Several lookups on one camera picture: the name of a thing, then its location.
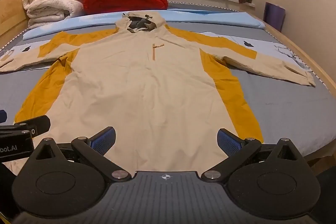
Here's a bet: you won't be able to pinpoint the beige and mustard hooded jacket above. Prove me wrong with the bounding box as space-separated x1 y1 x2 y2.
1 11 315 173

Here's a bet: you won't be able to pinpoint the light blue folded sheet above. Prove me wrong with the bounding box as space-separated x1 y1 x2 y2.
23 9 265 40

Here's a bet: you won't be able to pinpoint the white fluffy folded blankets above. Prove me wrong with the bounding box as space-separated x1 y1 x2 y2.
22 0 84 29

